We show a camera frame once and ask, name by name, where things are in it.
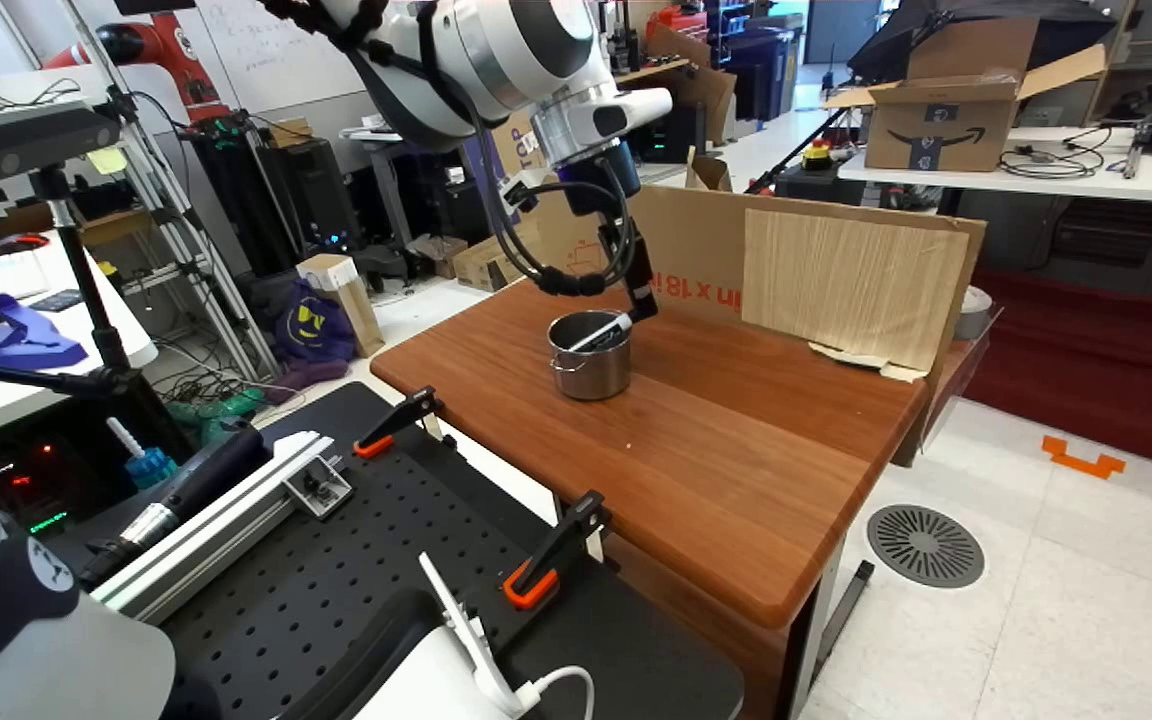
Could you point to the red carpet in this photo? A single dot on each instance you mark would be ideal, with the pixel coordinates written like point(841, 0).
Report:
point(1108, 362)

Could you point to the black control box with lights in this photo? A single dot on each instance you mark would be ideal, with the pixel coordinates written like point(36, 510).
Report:
point(31, 486)

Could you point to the orange black bar clamp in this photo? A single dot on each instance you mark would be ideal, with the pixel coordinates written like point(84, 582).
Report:
point(401, 419)
point(557, 546)

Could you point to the blue and white brush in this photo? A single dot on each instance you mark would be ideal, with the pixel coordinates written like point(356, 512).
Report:
point(151, 466)

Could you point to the white black marker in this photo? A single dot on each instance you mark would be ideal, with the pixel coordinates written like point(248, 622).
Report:
point(599, 333)

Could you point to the round metal floor drain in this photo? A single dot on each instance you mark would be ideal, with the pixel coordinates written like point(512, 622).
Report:
point(924, 546)

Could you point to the brown printed cardboard panel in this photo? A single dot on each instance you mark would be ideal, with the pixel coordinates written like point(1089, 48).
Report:
point(690, 242)

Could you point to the black stereo camera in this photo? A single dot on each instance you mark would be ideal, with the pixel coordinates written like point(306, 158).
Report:
point(31, 132)

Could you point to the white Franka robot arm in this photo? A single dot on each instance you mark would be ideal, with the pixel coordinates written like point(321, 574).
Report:
point(496, 52)

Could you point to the blue cloth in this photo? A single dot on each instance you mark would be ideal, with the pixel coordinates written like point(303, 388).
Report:
point(2, 342)

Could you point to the white VR headset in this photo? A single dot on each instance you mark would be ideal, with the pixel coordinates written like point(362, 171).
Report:
point(461, 622)

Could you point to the silver metal rack frame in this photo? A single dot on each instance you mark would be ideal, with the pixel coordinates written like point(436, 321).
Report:
point(190, 254)

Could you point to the pale corrugated cardboard panel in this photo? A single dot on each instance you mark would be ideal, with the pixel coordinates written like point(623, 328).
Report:
point(841, 280)

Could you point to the black camera tripod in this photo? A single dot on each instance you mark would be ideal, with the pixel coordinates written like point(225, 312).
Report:
point(83, 267)

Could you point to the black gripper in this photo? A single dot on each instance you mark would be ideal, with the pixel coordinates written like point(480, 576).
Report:
point(599, 174)

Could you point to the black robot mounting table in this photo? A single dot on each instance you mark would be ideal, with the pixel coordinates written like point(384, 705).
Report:
point(656, 664)

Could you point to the white work table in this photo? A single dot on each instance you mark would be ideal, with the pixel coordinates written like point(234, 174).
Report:
point(1139, 174)

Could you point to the aluminium extrusion rail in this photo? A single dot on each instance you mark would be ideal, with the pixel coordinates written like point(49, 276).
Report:
point(201, 524)

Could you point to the black perforated breadboard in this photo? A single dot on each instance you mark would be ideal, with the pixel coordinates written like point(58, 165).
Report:
point(321, 585)

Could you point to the yellow red emergency stop button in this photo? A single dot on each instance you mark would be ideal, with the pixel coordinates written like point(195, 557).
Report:
point(822, 151)

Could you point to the small tan cardboard box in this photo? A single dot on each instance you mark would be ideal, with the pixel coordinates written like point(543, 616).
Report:
point(340, 295)

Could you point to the purple bag with yellow print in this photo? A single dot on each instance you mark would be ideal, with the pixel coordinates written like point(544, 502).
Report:
point(303, 324)

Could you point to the open Amazon cardboard box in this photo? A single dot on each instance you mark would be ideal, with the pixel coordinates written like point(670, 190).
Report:
point(962, 104)

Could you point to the steel pot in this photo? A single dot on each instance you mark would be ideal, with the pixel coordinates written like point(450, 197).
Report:
point(591, 374)

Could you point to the black metal table leg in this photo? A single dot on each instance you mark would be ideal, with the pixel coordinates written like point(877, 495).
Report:
point(841, 607)

